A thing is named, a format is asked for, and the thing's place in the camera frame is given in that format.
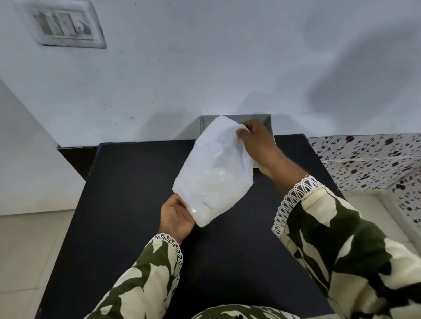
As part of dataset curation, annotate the person's left hand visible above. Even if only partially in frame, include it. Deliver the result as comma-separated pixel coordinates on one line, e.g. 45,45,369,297
159,193,197,245

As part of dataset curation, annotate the person's right hand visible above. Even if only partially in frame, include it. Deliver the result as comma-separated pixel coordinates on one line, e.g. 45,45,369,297
236,119,291,177

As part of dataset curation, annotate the white plastic bag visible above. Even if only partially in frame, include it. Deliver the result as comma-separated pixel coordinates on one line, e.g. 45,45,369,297
172,115,255,228

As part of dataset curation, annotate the person's left forearm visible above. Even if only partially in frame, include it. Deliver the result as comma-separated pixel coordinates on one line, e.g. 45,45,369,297
84,233,184,319

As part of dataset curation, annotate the person's right forearm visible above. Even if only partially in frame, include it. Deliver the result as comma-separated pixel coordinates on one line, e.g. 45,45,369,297
261,161,421,319

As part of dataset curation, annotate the grey open box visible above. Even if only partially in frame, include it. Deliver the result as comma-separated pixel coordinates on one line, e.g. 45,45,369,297
184,114,274,142

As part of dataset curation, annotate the green white patterned garment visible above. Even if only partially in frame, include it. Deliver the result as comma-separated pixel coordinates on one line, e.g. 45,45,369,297
200,305,300,319

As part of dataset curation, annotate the floral patterned tile ledge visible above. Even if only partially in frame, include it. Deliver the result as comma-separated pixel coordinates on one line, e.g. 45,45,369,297
307,133,421,228

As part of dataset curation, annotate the white wall switch plate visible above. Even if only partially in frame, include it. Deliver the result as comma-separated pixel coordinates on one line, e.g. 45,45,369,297
24,0,107,49

